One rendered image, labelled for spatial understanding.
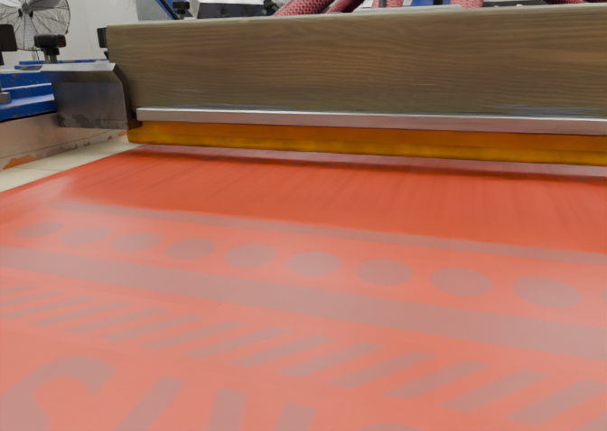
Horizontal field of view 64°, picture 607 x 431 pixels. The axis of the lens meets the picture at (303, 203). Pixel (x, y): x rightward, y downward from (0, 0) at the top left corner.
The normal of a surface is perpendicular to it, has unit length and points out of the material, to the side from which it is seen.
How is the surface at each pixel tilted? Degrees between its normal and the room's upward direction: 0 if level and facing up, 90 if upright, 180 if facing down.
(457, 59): 90
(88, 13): 90
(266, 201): 0
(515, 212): 0
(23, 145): 90
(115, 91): 90
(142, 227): 0
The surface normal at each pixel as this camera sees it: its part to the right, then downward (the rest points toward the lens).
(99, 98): -0.32, 0.31
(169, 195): -0.02, -0.95
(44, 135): 0.95, 0.08
